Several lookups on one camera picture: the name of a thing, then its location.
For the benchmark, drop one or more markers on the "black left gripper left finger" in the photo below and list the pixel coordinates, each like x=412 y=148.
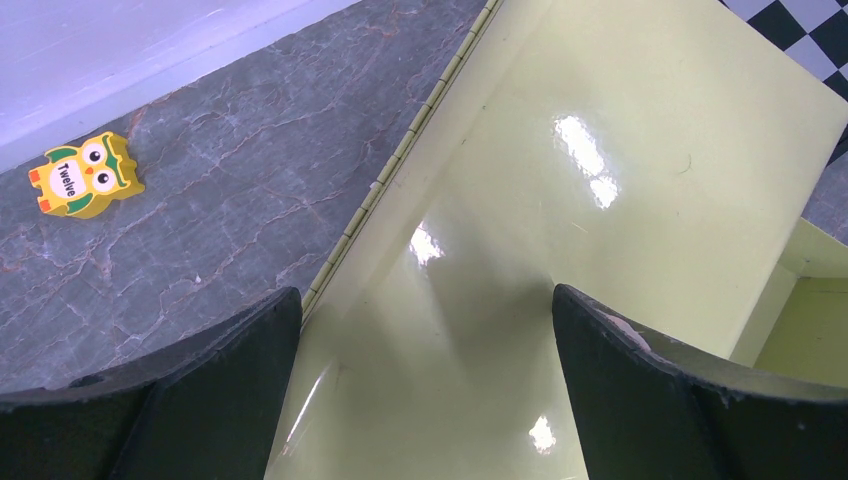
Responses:
x=205 y=407

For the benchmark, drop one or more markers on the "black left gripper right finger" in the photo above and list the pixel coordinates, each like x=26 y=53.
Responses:
x=648 y=406

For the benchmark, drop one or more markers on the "green drawer cabinet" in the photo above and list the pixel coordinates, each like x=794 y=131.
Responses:
x=655 y=155

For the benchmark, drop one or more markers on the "yellow owl toy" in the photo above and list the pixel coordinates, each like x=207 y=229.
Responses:
x=81 y=182

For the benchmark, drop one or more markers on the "black white chessboard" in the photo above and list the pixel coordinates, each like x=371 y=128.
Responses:
x=812 y=33

